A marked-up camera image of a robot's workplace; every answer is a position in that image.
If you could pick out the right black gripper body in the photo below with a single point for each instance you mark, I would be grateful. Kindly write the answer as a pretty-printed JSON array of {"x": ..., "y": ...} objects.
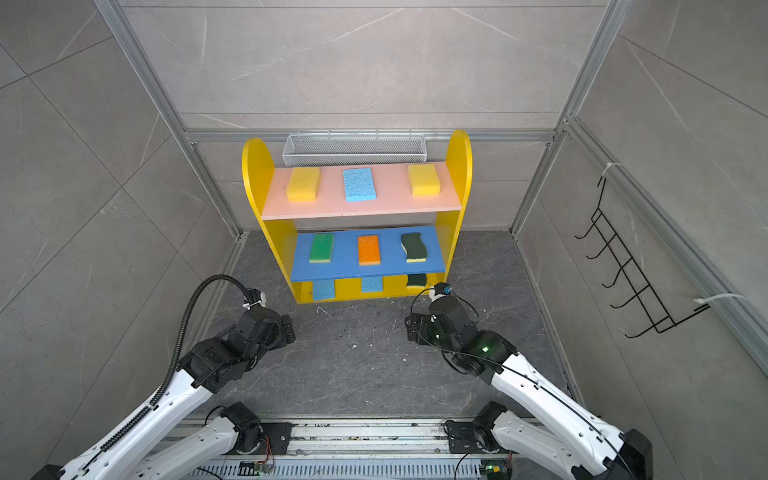
[{"x": 428, "y": 333}]

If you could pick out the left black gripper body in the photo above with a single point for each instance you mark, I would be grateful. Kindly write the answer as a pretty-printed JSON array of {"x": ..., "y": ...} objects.
[{"x": 282, "y": 335}]

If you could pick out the dark green curved sponge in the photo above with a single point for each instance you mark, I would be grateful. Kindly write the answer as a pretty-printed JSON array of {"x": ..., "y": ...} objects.
[
  {"x": 418, "y": 281},
  {"x": 414, "y": 248}
]

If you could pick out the light blue sponge front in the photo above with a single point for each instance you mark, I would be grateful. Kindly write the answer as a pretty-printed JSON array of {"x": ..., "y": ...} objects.
[{"x": 323, "y": 290}]

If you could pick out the light blue sponge row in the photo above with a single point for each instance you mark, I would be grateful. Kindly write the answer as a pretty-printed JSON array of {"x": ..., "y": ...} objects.
[{"x": 372, "y": 284}]

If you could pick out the green yellow sponge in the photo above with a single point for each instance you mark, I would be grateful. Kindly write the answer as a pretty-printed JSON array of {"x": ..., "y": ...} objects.
[{"x": 321, "y": 248}]

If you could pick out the orange sponge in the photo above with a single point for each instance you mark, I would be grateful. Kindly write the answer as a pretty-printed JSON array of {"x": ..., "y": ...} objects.
[{"x": 368, "y": 250}]

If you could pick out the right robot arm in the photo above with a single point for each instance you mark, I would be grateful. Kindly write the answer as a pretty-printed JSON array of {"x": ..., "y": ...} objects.
[{"x": 569, "y": 441}]

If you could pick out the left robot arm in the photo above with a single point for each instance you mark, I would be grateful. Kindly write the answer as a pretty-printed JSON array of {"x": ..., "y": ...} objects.
[{"x": 192, "y": 378}]

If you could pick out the yellow shelf unit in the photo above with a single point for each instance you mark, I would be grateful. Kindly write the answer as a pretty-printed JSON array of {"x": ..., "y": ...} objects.
[{"x": 288, "y": 227}]

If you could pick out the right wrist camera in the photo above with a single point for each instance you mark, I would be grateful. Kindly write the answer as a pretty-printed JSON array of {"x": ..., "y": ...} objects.
[{"x": 439, "y": 290}]

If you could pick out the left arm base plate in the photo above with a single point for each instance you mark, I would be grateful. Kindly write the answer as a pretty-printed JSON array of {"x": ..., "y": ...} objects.
[{"x": 275, "y": 435}]

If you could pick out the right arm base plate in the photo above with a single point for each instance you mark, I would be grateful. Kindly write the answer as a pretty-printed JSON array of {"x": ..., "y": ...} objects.
[{"x": 467, "y": 437}]

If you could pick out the aluminium rail base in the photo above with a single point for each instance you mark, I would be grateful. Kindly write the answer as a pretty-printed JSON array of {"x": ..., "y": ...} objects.
[{"x": 367, "y": 448}]

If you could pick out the white wire mesh basket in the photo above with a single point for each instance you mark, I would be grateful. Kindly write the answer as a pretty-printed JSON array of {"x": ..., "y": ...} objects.
[{"x": 343, "y": 149}]

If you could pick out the black wire hook rack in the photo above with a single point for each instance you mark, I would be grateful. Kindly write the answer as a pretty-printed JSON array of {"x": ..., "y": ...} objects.
[{"x": 628, "y": 269}]

